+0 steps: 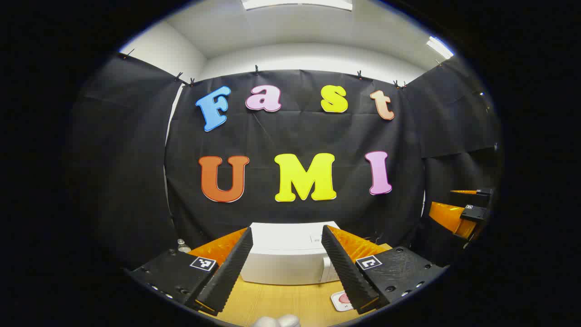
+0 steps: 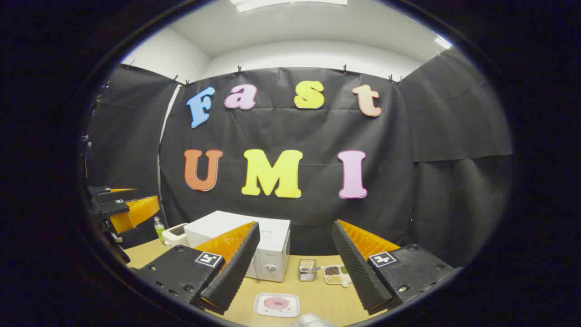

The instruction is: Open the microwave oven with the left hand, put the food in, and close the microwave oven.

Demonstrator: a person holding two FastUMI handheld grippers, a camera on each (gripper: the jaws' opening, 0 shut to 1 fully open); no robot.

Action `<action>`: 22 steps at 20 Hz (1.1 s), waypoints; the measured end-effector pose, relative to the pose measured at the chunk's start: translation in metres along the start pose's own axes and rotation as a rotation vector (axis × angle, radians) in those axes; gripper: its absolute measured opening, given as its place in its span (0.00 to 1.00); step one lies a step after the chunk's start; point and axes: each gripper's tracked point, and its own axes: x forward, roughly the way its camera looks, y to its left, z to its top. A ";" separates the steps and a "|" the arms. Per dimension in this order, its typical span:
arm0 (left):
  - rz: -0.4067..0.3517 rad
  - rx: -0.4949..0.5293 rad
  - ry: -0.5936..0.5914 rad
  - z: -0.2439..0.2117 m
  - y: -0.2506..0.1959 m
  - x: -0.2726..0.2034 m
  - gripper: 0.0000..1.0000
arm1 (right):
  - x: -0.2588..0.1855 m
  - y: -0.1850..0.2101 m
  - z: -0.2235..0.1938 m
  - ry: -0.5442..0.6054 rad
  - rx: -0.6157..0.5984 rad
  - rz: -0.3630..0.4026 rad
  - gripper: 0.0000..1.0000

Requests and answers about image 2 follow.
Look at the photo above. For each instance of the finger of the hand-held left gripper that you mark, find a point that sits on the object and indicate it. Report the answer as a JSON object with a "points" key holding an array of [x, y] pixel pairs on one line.
{"points": [[111, 208], [118, 195]]}

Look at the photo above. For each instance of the green label drink bottle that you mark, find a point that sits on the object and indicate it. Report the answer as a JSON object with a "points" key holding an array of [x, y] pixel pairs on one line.
{"points": [[159, 231]]}

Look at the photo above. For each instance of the white microwave oven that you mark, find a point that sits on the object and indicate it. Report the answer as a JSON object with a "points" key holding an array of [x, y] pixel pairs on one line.
{"points": [[272, 245]]}

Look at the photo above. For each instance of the white rounded object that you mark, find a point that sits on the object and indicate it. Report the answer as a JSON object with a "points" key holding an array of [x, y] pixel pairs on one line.
{"points": [[312, 321]]}

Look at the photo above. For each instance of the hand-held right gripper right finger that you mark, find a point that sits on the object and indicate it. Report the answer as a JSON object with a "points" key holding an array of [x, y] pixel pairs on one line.
{"points": [[358, 268]]}

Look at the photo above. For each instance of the ceiling light panel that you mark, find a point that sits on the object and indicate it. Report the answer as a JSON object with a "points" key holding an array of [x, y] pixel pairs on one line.
{"points": [[290, 3], [443, 42]]}

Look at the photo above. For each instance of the white divided bean dish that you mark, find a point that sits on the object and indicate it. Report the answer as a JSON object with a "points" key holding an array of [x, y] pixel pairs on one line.
{"points": [[337, 274]]}

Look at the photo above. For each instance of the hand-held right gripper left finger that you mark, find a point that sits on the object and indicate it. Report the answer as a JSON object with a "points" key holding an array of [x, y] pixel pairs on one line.
{"points": [[236, 268]]}

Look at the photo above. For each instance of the pink ham slice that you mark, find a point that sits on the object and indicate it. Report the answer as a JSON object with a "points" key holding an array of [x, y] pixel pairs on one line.
{"points": [[277, 303]]}

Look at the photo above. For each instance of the white square plate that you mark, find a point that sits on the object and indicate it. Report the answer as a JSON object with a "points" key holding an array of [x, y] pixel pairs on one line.
{"points": [[277, 313]]}

